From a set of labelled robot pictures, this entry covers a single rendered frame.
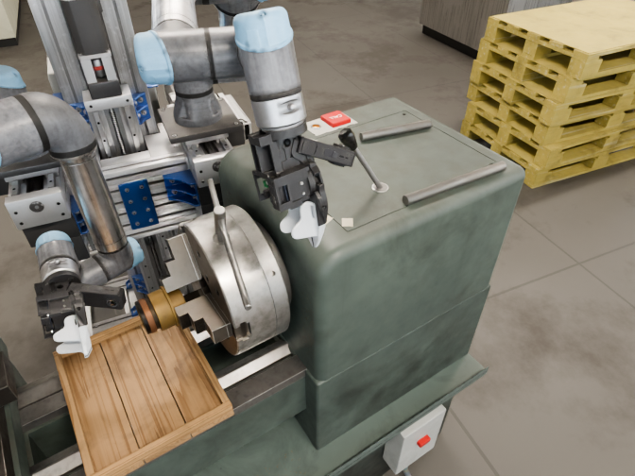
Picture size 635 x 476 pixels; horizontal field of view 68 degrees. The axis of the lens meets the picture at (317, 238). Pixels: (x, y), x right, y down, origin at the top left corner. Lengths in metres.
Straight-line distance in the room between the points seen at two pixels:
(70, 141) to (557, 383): 2.10
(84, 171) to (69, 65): 0.56
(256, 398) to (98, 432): 0.34
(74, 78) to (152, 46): 0.91
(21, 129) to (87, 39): 0.54
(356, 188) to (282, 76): 0.44
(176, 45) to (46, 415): 0.86
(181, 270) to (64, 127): 0.37
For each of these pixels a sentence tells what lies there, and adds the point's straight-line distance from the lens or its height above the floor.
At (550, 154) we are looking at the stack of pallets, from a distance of 3.45.
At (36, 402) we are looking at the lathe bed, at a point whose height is 0.86.
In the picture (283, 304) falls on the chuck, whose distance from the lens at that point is 0.98.
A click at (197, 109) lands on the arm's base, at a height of 1.22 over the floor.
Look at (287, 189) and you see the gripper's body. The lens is 0.70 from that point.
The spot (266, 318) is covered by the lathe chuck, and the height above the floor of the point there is 1.10.
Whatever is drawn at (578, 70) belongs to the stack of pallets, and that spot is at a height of 0.81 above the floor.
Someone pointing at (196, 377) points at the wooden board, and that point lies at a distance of 1.18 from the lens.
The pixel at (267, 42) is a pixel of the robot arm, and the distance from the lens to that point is 0.66.
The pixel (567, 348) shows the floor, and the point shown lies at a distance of 2.58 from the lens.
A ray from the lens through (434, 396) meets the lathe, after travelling 1.57.
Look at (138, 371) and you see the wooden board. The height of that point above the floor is 0.89.
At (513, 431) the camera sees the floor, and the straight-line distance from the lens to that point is 2.23.
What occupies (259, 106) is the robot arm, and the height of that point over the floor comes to 1.56.
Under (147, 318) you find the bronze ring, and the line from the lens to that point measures 1.03.
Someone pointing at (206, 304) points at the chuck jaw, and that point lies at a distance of 1.02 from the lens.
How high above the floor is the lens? 1.85
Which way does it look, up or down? 40 degrees down
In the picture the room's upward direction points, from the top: straight up
